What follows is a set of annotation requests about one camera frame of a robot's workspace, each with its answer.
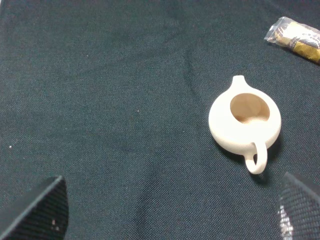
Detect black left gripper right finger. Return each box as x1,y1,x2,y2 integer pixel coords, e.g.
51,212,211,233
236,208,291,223
277,172,320,240

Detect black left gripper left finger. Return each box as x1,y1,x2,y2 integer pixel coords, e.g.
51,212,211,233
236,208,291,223
0,175,69,240

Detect cream ceramic teapot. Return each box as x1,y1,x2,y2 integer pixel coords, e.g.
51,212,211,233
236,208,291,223
208,75,282,175

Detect black tablecloth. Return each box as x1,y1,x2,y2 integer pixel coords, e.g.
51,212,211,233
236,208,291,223
0,0,320,240

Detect clear wrapped snack bar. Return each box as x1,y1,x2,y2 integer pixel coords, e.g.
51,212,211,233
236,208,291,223
264,16,320,64

